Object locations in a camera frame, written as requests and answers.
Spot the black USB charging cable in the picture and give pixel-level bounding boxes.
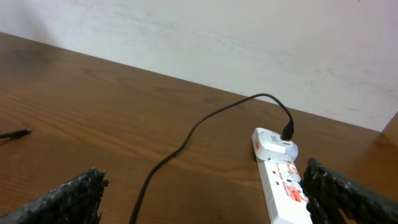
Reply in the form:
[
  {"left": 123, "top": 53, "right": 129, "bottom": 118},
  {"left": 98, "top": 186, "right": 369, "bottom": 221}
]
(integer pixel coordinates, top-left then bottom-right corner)
[{"left": 0, "top": 93, "right": 295, "bottom": 224}]

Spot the white USB charger adapter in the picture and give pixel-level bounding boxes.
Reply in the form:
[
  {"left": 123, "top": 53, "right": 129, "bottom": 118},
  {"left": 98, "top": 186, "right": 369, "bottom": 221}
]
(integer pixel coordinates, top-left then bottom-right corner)
[{"left": 252, "top": 128, "right": 299, "bottom": 164}]

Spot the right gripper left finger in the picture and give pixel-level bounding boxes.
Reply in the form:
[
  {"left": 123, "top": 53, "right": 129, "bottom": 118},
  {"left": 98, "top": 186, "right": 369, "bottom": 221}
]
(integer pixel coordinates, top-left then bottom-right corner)
[{"left": 1, "top": 167, "right": 109, "bottom": 224}]

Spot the white power strip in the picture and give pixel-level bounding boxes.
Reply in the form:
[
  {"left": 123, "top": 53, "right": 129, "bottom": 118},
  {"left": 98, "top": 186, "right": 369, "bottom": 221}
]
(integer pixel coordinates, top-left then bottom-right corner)
[{"left": 257, "top": 159, "right": 312, "bottom": 224}]

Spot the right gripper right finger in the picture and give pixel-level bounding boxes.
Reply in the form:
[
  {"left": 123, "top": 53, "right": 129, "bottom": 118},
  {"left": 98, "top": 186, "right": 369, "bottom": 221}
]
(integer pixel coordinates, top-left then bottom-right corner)
[{"left": 300, "top": 157, "right": 397, "bottom": 224}]

